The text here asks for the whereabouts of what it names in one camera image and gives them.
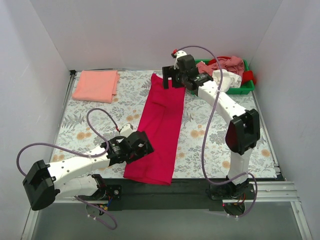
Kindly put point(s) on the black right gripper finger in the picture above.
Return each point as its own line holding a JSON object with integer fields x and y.
{"x": 168, "y": 76}
{"x": 177, "y": 78}

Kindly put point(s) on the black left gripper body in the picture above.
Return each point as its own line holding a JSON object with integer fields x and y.
{"x": 141, "y": 145}

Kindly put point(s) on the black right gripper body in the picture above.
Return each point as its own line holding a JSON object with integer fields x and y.
{"x": 169, "y": 77}

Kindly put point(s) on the magenta t shirt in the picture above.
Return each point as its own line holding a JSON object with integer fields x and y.
{"x": 161, "y": 120}

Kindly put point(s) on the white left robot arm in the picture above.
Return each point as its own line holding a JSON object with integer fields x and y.
{"x": 46, "y": 182}

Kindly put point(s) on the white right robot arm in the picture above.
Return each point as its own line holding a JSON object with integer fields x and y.
{"x": 243, "y": 125}

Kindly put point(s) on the white crumpled t shirt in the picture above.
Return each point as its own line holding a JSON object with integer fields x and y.
{"x": 229, "y": 80}

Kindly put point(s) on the dusty pink crumpled t shirt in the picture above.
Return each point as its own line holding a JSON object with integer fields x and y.
{"x": 232, "y": 64}

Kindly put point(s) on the green plastic bin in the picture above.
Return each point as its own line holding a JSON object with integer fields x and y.
{"x": 244, "y": 89}

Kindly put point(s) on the red crumpled t shirt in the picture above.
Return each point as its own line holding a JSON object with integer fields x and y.
{"x": 248, "y": 76}

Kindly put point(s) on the folded salmon pink t shirt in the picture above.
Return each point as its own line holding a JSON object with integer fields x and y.
{"x": 96, "y": 86}

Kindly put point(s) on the floral patterned table mat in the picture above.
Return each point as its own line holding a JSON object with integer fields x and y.
{"x": 201, "y": 148}

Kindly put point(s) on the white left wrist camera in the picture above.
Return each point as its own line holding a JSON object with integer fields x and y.
{"x": 126, "y": 130}

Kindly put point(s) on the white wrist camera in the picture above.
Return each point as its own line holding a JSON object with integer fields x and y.
{"x": 179, "y": 56}
{"x": 126, "y": 130}

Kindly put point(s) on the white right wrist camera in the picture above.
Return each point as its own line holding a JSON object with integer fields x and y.
{"x": 179, "y": 56}

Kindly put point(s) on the aluminium frame rail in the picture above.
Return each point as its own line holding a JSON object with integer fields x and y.
{"x": 276, "y": 215}

